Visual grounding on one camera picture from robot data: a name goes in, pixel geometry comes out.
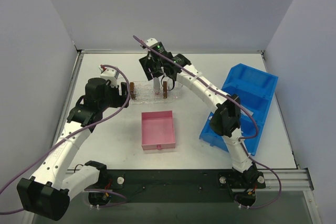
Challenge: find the blue plastic bin organizer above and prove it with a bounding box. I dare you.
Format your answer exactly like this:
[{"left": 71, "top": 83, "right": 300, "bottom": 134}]
[{"left": 199, "top": 63, "right": 278, "bottom": 156}]

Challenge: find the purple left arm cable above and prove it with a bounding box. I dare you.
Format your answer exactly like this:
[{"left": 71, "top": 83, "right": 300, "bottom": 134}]
[{"left": 0, "top": 63, "right": 131, "bottom": 214}]

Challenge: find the aluminium frame rail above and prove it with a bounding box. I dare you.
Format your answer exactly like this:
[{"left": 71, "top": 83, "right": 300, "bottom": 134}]
[{"left": 31, "top": 167, "right": 314, "bottom": 193}]

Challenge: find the clear textured glass tray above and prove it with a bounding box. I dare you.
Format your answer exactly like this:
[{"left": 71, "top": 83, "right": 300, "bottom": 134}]
[{"left": 130, "top": 81, "right": 182, "bottom": 105}]

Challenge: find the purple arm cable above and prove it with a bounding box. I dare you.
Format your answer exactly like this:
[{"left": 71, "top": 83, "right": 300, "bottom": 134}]
[
  {"left": 0, "top": 63, "right": 131, "bottom": 214},
  {"left": 133, "top": 34, "right": 283, "bottom": 210}
]

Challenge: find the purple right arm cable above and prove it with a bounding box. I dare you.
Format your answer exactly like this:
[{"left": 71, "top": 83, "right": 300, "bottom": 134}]
[{"left": 133, "top": 34, "right": 283, "bottom": 210}]

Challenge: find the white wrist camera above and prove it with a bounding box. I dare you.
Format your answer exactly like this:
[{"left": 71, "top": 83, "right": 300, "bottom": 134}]
[
  {"left": 141, "top": 38, "right": 159, "bottom": 49},
  {"left": 99, "top": 65, "right": 119, "bottom": 88}
]

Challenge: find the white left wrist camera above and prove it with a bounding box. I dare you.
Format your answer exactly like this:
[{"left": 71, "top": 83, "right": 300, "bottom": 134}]
[{"left": 99, "top": 65, "right": 119, "bottom": 88}]

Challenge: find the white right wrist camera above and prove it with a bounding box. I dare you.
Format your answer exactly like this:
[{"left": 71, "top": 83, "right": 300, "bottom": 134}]
[{"left": 141, "top": 38, "right": 159, "bottom": 49}]

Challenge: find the pink plastic drawer box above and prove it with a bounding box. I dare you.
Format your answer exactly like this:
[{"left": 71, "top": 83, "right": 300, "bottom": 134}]
[{"left": 141, "top": 111, "right": 176, "bottom": 151}]

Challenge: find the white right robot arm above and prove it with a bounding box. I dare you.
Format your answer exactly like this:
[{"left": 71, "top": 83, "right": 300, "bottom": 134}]
[{"left": 139, "top": 38, "right": 265, "bottom": 187}]

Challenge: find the red-capped toothpaste tube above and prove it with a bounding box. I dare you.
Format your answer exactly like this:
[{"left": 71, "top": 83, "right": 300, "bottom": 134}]
[{"left": 153, "top": 77, "right": 161, "bottom": 95}]

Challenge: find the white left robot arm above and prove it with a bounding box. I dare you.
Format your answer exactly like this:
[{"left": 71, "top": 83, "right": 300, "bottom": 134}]
[{"left": 17, "top": 78, "right": 130, "bottom": 221}]

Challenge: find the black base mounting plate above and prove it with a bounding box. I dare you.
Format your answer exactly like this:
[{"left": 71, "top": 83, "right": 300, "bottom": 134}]
[{"left": 88, "top": 169, "right": 266, "bottom": 205}]

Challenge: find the brown wooden holder block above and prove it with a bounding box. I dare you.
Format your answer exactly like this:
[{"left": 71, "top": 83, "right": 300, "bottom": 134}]
[
  {"left": 130, "top": 82, "right": 136, "bottom": 100},
  {"left": 163, "top": 81, "right": 168, "bottom": 99}
]

